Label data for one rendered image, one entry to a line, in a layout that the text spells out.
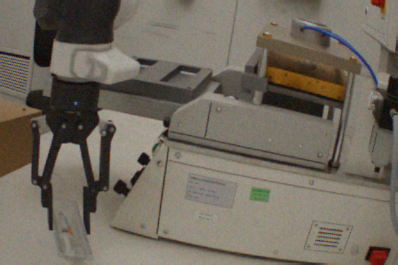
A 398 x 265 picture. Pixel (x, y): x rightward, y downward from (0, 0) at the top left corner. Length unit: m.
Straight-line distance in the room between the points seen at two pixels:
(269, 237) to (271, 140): 0.16
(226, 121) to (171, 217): 0.18
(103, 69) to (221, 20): 1.96
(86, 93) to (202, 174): 0.25
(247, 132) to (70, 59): 0.31
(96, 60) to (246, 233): 0.39
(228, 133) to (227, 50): 1.77
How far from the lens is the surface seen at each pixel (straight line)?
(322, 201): 0.88
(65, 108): 0.73
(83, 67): 0.70
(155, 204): 0.92
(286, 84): 0.90
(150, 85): 0.93
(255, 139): 0.86
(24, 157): 1.16
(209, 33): 2.64
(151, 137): 1.45
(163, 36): 2.74
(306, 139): 0.86
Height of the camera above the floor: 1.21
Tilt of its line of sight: 17 degrees down
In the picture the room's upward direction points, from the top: 10 degrees clockwise
